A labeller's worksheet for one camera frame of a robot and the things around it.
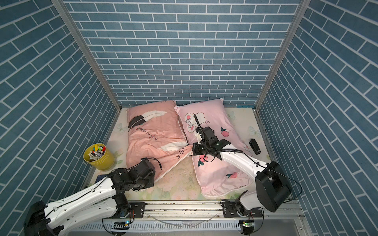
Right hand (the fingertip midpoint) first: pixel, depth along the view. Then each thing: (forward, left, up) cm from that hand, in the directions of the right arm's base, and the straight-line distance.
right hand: (193, 149), depth 84 cm
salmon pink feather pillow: (+12, +27, -4) cm, 30 cm away
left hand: (-18, +18, -7) cm, 26 cm away
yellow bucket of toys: (-8, +53, 0) cm, 54 cm away
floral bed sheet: (-14, +6, -13) cm, 20 cm away
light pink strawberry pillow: (-13, -14, -6) cm, 20 cm away
